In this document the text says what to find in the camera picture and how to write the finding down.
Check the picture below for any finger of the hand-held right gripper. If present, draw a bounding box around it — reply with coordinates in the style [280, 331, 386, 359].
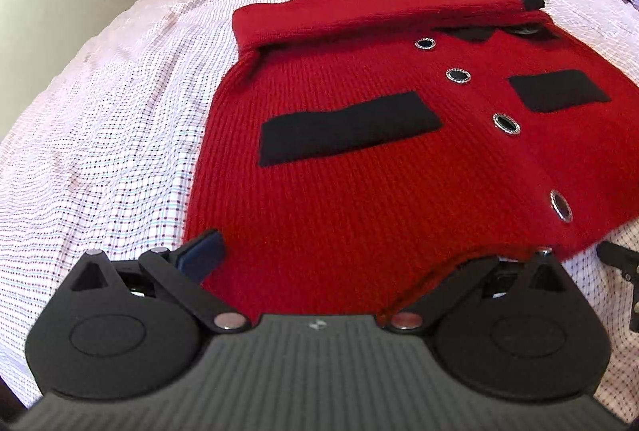
[596, 239, 639, 333]

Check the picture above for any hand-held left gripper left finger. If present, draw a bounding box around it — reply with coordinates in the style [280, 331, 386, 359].
[67, 229, 251, 333]

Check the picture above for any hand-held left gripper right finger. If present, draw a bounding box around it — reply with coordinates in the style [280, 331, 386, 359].
[388, 247, 571, 331]

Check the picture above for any red knit cardigan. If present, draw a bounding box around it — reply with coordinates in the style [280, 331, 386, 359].
[181, 0, 639, 318]

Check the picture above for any pink checked bedsheet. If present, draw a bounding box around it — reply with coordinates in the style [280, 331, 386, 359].
[0, 0, 639, 422]

